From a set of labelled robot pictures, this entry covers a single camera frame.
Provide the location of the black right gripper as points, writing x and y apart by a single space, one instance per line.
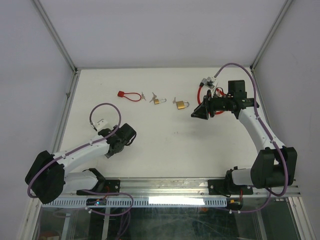
201 112

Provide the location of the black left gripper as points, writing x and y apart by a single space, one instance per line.
109 155

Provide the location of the medium brass padlock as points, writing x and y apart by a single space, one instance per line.
182 104

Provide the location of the thick red cable lock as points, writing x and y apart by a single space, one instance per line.
219 92

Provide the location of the red thin-cable padlock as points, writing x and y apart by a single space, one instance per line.
131 96

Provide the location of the small brass long-shackle padlock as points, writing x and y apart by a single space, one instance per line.
155 100

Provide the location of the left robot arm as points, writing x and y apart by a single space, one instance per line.
53 174

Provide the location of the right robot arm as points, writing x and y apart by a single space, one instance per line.
275 164

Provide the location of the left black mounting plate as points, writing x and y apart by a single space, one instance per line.
110 186

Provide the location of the black mounting plate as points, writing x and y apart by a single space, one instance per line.
110 186
218 187

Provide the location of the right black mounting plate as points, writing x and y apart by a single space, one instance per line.
218 187

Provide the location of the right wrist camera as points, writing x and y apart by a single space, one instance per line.
210 82

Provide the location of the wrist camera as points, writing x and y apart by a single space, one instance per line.
210 82
100 125

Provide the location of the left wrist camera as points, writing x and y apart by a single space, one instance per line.
100 125

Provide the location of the right aluminium frame post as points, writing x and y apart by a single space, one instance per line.
272 31

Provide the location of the aluminium frame post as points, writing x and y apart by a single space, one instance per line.
272 31
37 4

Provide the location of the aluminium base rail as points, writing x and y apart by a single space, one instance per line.
183 186

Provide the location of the white slotted cable duct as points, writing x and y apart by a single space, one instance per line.
138 202

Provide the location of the left aluminium frame post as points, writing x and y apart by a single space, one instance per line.
37 4

